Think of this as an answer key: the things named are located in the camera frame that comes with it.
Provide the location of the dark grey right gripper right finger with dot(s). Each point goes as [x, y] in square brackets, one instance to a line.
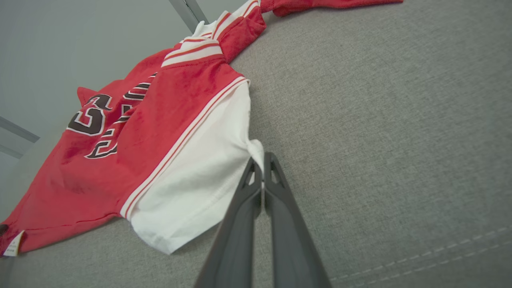
[292, 248]

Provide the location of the plain red garment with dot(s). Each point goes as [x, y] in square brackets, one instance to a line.
[340, 4]

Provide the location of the aluminium partition post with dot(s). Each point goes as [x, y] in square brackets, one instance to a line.
[188, 12]

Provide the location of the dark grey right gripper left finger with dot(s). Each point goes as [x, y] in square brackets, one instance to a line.
[236, 240]

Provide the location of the red white basketball jersey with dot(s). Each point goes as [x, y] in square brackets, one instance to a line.
[172, 112]

